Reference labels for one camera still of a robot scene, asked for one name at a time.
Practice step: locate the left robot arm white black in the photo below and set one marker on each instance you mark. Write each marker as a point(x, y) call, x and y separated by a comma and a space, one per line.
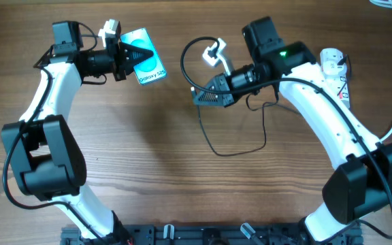
point(41, 151)

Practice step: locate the white USB charger adapter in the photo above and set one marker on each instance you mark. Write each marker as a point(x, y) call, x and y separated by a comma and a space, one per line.
point(331, 69)

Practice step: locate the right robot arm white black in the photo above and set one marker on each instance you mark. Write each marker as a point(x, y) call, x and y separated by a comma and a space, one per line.
point(361, 182)

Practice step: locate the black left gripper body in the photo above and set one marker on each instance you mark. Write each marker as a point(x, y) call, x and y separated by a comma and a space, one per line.
point(113, 51)

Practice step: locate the turquoise screen smartphone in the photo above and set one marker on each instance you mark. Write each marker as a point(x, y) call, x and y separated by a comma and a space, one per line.
point(149, 67)

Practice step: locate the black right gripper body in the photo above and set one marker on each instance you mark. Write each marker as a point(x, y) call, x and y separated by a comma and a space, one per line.
point(223, 82)

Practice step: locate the white power strip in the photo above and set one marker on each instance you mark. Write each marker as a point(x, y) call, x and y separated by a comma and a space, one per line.
point(338, 85)

